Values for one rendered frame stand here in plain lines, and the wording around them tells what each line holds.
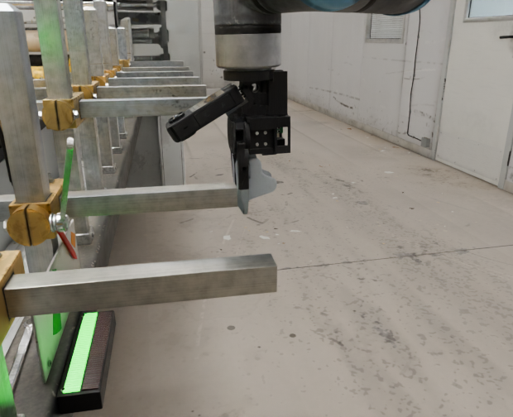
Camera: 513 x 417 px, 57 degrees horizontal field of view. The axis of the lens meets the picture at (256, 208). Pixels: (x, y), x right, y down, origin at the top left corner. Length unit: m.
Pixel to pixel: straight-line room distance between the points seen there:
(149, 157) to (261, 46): 2.79
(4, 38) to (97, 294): 0.32
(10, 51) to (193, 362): 1.32
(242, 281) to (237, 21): 0.33
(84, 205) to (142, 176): 2.73
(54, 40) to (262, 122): 0.39
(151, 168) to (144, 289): 2.96
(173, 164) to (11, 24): 2.70
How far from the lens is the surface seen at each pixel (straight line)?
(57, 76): 0.88
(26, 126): 0.64
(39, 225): 0.65
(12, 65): 0.64
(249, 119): 0.65
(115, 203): 0.70
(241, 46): 0.64
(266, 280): 0.47
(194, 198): 0.69
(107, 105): 0.92
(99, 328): 0.69
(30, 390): 0.61
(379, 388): 1.68
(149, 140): 3.37
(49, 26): 0.88
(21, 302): 0.48
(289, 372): 1.70
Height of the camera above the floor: 1.07
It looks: 20 degrees down
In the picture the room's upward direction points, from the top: straight up
